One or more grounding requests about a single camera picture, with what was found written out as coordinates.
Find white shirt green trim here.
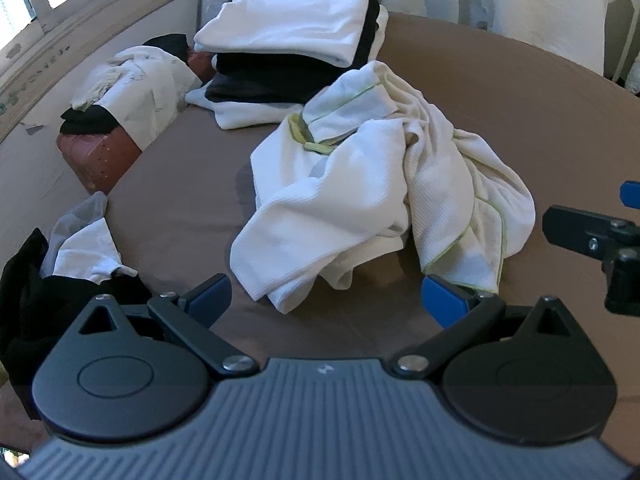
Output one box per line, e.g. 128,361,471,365
229,60,537,316

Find white crumpled cloth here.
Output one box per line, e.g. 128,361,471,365
50,217,138,282

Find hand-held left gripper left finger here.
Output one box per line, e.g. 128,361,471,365
74,274,259,379

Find grey sheer cloth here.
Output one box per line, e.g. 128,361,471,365
40,191,109,276

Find black crumpled garment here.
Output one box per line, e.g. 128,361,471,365
0,227,153,366

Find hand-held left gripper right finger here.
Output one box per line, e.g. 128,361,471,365
392,274,577,378

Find white folded garment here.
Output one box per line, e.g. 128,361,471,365
185,5,391,131

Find white printed cloth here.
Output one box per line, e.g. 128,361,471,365
72,45,201,153

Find black cloth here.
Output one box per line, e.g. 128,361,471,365
61,104,121,136
142,33,193,58

